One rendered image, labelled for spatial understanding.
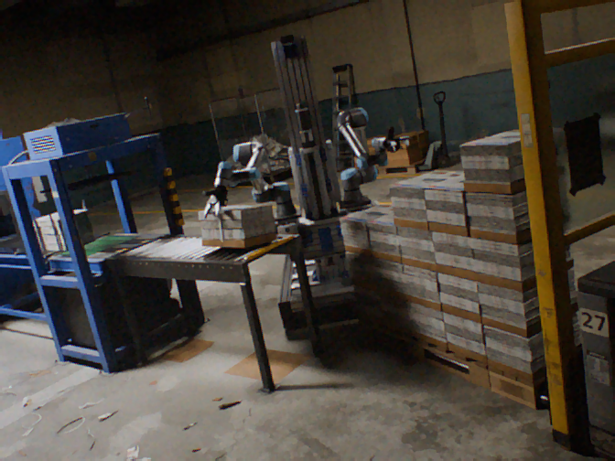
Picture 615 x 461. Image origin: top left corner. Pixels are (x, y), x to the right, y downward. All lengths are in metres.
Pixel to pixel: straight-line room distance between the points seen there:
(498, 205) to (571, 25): 7.23
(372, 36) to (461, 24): 1.63
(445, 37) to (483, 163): 7.80
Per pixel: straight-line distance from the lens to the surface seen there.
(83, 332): 4.98
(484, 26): 10.44
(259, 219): 3.79
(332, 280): 4.79
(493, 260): 3.10
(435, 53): 10.79
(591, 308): 2.62
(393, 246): 3.66
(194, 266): 3.84
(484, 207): 3.03
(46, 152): 4.78
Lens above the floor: 1.71
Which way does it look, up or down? 13 degrees down
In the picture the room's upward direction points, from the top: 11 degrees counter-clockwise
